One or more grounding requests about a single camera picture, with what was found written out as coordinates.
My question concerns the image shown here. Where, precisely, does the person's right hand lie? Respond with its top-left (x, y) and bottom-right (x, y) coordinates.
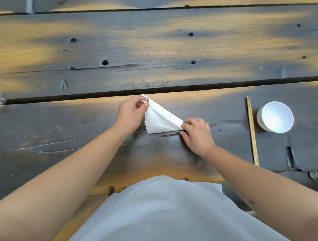
top-left (179, 118), bottom-right (216, 158)

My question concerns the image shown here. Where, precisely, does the person's left hand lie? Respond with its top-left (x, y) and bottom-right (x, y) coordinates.
top-left (113, 96), bottom-right (150, 133)

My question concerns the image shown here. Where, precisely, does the white paper napkin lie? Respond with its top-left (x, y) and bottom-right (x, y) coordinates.
top-left (141, 94), bottom-right (185, 134)

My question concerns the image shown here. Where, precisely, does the person's left forearm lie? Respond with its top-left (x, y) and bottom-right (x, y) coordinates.
top-left (0, 125), bottom-right (136, 241)

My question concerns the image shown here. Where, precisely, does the person's right forearm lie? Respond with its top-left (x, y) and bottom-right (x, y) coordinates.
top-left (199, 145), bottom-right (318, 241)

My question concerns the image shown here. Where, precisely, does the wooden chopstick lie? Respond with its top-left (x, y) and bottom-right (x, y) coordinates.
top-left (246, 97), bottom-right (257, 166)
top-left (248, 97), bottom-right (259, 166)

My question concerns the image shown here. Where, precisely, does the person's white shirt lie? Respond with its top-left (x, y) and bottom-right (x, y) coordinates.
top-left (69, 175), bottom-right (291, 241)

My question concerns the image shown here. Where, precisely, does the white foam bowl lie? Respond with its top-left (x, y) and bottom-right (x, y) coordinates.
top-left (256, 101), bottom-right (294, 134)

